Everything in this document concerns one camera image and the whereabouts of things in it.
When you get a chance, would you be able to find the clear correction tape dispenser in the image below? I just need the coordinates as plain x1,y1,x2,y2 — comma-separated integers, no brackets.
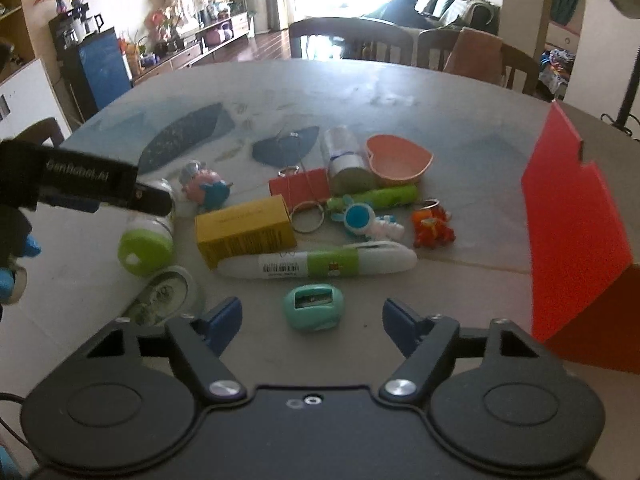
120,266,205,326

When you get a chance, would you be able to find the white green fat pen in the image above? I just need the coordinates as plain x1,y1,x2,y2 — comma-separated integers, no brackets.
217,240,418,280

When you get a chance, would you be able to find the green cap glue bottle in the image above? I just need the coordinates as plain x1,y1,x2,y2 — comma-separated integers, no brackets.
117,206,175,276

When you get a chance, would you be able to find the red orange figure keychain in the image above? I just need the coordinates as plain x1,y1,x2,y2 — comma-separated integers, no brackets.
411,198,456,248

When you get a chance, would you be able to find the teal pencil sharpener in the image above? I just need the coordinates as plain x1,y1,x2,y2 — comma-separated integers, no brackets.
282,284,345,333

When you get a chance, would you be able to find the yellow cardboard box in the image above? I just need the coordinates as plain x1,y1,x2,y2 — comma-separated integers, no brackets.
194,195,297,270

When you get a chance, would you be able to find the white blue astronaut keychain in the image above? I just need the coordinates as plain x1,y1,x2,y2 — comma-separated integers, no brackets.
331,203,405,242

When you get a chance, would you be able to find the green cylindrical toy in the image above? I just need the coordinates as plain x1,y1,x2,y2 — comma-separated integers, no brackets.
326,184,419,212

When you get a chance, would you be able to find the pink pig blue toy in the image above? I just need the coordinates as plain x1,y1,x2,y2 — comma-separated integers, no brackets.
179,160,232,212

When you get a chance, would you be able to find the pink heart-shaped dish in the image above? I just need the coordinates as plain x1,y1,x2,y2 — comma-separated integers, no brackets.
366,134,434,186

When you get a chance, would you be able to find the clear jar silver lid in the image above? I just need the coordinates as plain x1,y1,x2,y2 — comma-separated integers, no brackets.
320,126,375,196

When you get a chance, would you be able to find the red binder clip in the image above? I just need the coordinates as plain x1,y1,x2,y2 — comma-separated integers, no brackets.
268,168,331,207

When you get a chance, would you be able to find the blue cabinet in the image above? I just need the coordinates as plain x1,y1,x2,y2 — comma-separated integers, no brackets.
58,27,132,120

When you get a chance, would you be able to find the red cardboard box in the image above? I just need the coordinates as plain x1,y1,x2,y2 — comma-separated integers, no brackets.
521,102,639,373

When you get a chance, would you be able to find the low tv console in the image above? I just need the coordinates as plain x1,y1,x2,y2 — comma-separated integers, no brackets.
131,12,250,87

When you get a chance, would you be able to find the pink cloth on chair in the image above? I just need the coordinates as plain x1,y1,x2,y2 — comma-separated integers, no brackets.
444,27,503,84

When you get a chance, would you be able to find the wooden chair right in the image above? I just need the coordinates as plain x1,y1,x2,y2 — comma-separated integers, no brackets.
416,27,538,96

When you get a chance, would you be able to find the dark wooden chair left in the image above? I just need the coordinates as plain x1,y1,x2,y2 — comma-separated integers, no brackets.
288,16,413,66

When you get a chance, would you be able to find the sofa with clothes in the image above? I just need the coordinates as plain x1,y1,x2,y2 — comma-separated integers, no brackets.
366,0,499,35

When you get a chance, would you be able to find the metal key ring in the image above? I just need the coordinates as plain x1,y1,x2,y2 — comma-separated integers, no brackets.
288,199,327,235

